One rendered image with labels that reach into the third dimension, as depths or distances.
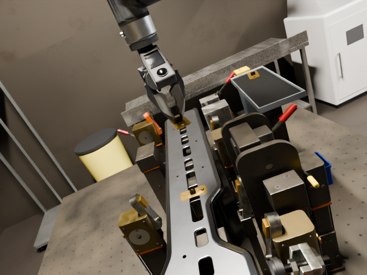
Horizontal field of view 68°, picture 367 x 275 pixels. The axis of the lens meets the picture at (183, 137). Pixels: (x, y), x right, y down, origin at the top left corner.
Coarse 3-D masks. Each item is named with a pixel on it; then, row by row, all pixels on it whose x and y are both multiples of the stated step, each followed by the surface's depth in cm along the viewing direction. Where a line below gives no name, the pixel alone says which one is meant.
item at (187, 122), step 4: (176, 116) 74; (180, 116) 71; (184, 116) 72; (176, 120) 70; (180, 120) 70; (184, 120) 70; (188, 120) 69; (176, 124) 69; (180, 124) 68; (184, 124) 68; (188, 124) 67; (176, 128) 68; (180, 128) 67
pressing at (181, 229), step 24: (168, 120) 144; (192, 120) 132; (168, 144) 119; (192, 144) 111; (168, 168) 102; (216, 168) 89; (168, 192) 89; (216, 192) 79; (168, 216) 79; (168, 240) 71; (192, 240) 67; (216, 240) 64; (168, 264) 64; (192, 264) 61; (216, 264) 59; (240, 264) 57
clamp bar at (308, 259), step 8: (296, 248) 32; (304, 248) 31; (296, 256) 32; (304, 256) 30; (312, 256) 30; (320, 256) 31; (328, 256) 31; (272, 264) 31; (280, 264) 30; (288, 264) 31; (296, 264) 31; (304, 264) 31; (312, 264) 29; (320, 264) 30; (328, 264) 31; (272, 272) 32; (280, 272) 30; (288, 272) 31; (296, 272) 30; (304, 272) 29; (312, 272) 29; (320, 272) 29
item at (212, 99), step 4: (208, 96) 135; (212, 96) 132; (216, 96) 130; (200, 100) 133; (204, 100) 131; (208, 100) 129; (212, 100) 129; (216, 100) 129; (204, 104) 130; (208, 104) 130
